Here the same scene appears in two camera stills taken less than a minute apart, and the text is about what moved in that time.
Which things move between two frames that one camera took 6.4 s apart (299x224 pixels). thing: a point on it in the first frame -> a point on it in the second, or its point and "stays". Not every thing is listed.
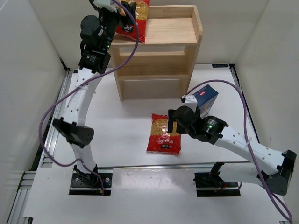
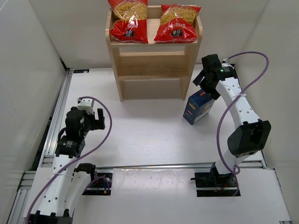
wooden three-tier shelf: [162, 68] stays
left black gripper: [124, 10] -> [94, 122]
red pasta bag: [160, 140] -> [178, 24]
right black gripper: [171, 121] -> [208, 85]
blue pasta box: [205, 98] stays
